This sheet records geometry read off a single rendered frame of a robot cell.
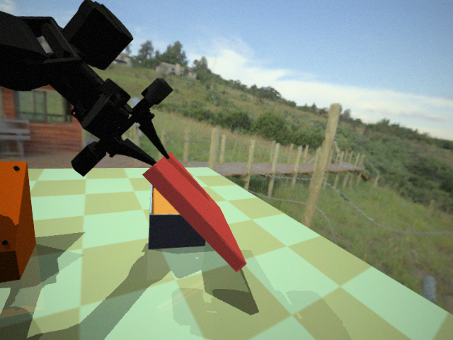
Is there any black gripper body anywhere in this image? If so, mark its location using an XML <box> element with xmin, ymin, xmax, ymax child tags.
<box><xmin>70</xmin><ymin>76</ymin><xmax>173</xmax><ymax>177</ymax></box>

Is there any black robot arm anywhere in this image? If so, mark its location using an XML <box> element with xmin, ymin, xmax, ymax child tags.
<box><xmin>0</xmin><ymin>0</ymin><xmax>133</xmax><ymax>143</ymax></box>

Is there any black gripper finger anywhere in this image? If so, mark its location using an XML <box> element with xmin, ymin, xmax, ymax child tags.
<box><xmin>139</xmin><ymin>114</ymin><xmax>169</xmax><ymax>159</ymax></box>
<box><xmin>109</xmin><ymin>139</ymin><xmax>157</xmax><ymax>166</ymax></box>

